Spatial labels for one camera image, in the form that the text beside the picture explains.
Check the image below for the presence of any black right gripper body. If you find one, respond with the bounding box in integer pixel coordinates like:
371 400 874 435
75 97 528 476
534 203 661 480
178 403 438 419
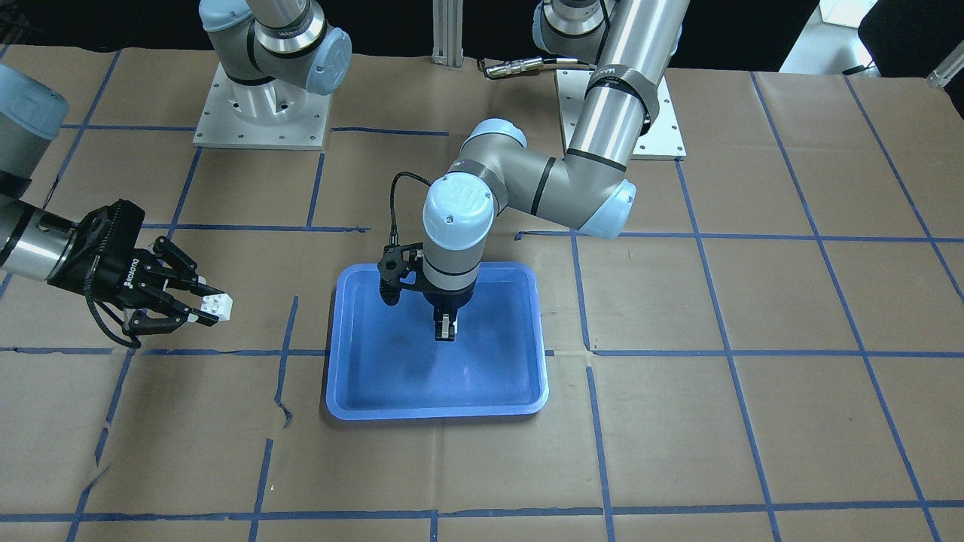
46 199 171 316

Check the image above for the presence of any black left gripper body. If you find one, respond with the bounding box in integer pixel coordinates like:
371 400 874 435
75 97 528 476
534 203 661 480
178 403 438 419
377 241 483 311

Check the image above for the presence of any white block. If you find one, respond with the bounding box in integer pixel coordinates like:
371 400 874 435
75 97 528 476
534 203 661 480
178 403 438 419
200 293 232 321
438 313 449 342

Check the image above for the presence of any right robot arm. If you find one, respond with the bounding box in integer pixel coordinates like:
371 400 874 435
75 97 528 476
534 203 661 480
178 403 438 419
1 1 352 348

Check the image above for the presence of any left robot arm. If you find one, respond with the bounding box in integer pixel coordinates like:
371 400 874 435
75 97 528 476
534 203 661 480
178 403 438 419
377 1 689 342

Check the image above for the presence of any blue plastic tray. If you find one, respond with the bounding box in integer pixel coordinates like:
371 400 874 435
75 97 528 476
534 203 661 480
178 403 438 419
326 262 550 421

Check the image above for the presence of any brown paper table cover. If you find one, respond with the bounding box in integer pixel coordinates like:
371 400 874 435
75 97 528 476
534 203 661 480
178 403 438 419
0 45 964 542

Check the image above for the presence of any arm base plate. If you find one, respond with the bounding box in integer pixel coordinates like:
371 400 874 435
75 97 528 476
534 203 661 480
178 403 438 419
557 69 688 163
193 65 331 151

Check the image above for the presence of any aluminium frame post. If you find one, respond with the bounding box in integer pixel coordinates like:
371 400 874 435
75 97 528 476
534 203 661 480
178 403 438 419
431 0 464 71

